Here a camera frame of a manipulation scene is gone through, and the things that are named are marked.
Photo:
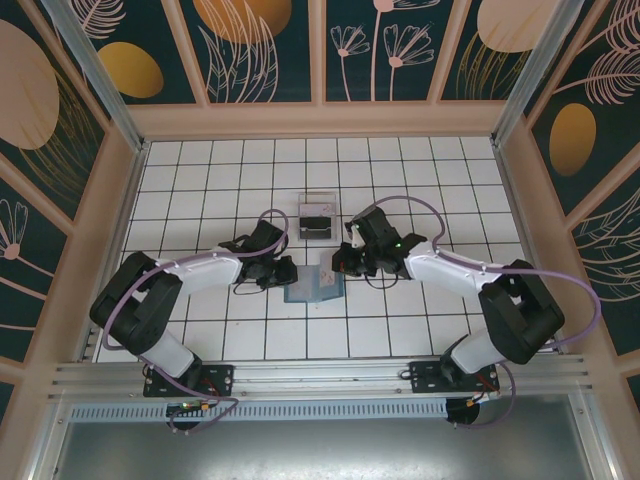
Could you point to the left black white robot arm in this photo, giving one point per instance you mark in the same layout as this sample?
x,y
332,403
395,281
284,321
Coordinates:
x,y
210,275

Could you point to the small green circuit board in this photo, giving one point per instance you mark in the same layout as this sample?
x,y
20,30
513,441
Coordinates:
x,y
187,407

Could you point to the clear plastic slotted box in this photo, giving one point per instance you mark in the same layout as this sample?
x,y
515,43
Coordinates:
x,y
318,197

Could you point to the teal leather card holder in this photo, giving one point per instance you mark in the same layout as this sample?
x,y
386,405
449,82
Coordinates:
x,y
300,290

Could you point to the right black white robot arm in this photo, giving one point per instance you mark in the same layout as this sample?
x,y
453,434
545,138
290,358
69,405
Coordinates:
x,y
450,275

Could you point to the grey metal sheet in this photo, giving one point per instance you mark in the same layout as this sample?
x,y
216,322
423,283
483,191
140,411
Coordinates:
x,y
320,455

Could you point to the aluminium mounting rail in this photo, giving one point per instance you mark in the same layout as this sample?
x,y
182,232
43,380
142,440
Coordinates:
x,y
320,375

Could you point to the aluminium corner post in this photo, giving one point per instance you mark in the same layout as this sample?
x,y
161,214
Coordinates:
x,y
107,95
525,75

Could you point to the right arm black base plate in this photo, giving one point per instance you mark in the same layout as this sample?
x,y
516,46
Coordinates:
x,y
425,377

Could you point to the dark green credit card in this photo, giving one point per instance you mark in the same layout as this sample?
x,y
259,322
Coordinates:
x,y
315,235
315,223

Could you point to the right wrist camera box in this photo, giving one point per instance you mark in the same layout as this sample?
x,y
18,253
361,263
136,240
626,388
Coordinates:
x,y
356,235

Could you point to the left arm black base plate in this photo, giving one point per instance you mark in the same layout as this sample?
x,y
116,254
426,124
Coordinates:
x,y
220,377

